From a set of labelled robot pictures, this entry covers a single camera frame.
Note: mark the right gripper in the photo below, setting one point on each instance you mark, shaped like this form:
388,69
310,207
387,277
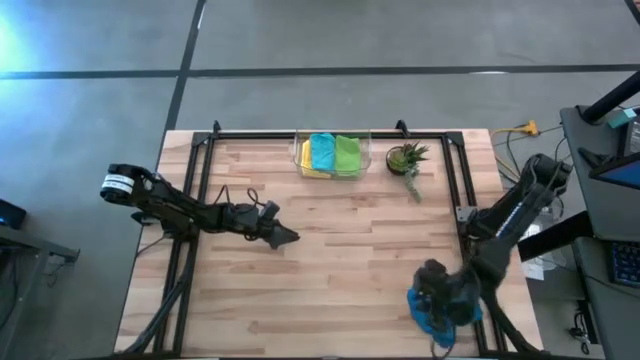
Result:
450,302

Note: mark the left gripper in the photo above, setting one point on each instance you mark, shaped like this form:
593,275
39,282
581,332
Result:
247,222

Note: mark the blue microfiber towel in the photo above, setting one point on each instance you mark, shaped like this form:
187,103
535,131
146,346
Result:
442,337

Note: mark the yellow microfiber towel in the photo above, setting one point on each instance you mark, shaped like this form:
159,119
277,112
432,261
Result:
305,160

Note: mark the teal microfiber towel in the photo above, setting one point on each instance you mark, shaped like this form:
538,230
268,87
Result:
322,150

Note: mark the green microfiber towel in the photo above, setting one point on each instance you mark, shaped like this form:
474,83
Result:
347,155

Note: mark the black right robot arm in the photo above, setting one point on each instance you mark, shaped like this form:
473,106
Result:
520,210

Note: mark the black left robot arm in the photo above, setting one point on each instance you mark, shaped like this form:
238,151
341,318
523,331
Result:
170,202

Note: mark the white paper box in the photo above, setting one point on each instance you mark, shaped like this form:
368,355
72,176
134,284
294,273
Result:
534,270

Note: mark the clear plastic bin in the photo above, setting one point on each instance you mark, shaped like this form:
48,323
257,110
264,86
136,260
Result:
367,150

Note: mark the black desk beam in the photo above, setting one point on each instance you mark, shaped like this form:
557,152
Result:
555,237

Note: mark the black power adapter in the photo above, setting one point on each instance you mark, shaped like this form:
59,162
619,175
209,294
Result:
580,330

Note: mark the potted succulent plant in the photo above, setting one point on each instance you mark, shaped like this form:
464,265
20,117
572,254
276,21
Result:
400,160

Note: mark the grey desk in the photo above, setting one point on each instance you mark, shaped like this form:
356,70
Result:
615,320
570,130

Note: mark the backlit black keyboard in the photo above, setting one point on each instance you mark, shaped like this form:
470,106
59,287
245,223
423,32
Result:
625,262

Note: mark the laptop with blue screen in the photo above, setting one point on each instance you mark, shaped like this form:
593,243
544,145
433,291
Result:
625,175

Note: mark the grey desktop device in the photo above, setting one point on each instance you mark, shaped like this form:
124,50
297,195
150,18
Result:
634,137

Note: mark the small teal box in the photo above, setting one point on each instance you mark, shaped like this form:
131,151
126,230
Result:
621,119

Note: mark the black side cart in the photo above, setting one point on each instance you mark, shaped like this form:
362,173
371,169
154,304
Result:
30,245

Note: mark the black pole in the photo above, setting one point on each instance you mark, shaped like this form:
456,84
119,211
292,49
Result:
612,100

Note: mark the black device with blue light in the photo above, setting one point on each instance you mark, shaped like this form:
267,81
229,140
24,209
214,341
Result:
12,215

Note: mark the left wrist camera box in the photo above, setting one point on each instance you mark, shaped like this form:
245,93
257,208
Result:
270,209

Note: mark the black aluminium table frame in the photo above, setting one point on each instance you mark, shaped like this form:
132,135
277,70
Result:
250,134

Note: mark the black side bracket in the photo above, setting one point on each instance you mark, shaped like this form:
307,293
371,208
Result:
140,218

